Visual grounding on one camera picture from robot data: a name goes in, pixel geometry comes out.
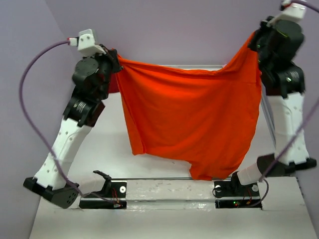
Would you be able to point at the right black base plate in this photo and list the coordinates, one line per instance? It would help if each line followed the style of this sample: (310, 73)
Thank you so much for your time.
(228, 198)

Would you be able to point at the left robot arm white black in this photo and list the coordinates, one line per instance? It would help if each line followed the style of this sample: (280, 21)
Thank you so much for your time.
(51, 182)

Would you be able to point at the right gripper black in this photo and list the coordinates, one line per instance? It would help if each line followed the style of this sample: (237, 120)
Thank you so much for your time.
(252, 43)

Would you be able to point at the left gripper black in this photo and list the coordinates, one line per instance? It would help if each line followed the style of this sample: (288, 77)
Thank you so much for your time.
(111, 57)

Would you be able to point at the back aluminium rail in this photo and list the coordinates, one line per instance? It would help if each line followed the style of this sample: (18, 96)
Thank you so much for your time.
(197, 67)

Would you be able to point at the right aluminium rail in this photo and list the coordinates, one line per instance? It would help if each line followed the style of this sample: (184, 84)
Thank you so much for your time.
(268, 118)

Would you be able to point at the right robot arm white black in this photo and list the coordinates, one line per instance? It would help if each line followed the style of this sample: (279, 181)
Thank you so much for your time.
(290, 153)

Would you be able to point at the front aluminium rail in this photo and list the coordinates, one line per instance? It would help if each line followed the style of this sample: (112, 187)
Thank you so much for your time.
(152, 178)

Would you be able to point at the orange t-shirt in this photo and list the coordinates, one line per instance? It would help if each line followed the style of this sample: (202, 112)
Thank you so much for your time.
(206, 118)

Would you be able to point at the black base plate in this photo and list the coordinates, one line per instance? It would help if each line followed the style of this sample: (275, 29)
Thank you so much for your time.
(113, 197)
(228, 198)

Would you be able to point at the folded dark red t-shirt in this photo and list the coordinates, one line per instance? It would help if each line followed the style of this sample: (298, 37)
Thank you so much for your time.
(113, 86)

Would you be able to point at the aluminium rail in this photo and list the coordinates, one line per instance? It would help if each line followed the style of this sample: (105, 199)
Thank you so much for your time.
(197, 67)
(152, 178)
(268, 118)

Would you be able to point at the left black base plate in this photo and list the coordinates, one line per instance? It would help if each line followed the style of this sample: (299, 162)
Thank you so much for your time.
(113, 197)

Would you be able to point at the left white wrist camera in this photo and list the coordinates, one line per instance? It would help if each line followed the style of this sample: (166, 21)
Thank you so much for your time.
(86, 43)

